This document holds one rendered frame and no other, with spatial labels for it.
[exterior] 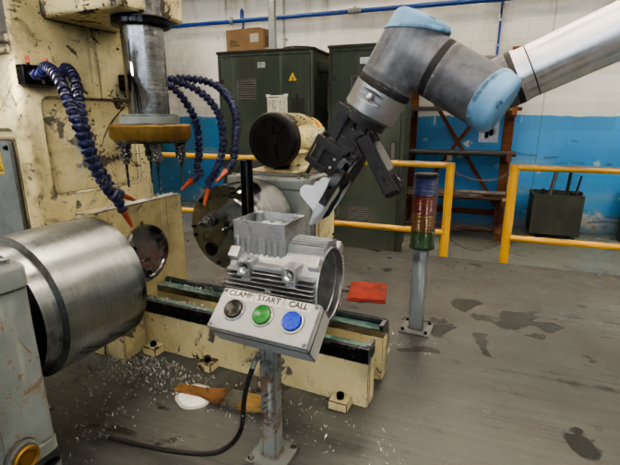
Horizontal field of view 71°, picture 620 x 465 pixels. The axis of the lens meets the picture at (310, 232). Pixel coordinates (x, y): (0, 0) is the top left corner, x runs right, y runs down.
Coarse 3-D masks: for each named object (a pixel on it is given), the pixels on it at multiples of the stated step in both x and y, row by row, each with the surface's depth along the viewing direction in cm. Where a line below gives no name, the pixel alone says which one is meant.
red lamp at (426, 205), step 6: (414, 198) 106; (420, 198) 105; (426, 198) 104; (432, 198) 104; (414, 204) 106; (420, 204) 105; (426, 204) 104; (432, 204) 105; (414, 210) 106; (420, 210) 105; (426, 210) 105; (432, 210) 105
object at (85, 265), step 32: (64, 224) 77; (96, 224) 80; (0, 256) 66; (32, 256) 67; (64, 256) 70; (96, 256) 74; (128, 256) 79; (32, 288) 65; (64, 288) 67; (96, 288) 72; (128, 288) 78; (32, 320) 66; (64, 320) 67; (96, 320) 72; (128, 320) 80; (64, 352) 69
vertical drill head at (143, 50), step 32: (160, 0) 93; (128, 32) 90; (160, 32) 93; (128, 64) 92; (160, 64) 94; (128, 96) 95; (160, 96) 95; (128, 128) 91; (160, 128) 92; (128, 160) 100; (160, 160) 95
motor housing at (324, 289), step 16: (304, 240) 88; (320, 240) 88; (336, 240) 91; (272, 256) 88; (288, 256) 87; (304, 256) 86; (320, 256) 85; (336, 256) 95; (256, 272) 86; (272, 272) 84; (304, 272) 84; (320, 272) 98; (336, 272) 97; (240, 288) 87; (256, 288) 87; (272, 288) 85; (288, 288) 83; (304, 288) 83; (320, 288) 98; (336, 288) 97; (320, 304) 96; (336, 304) 95
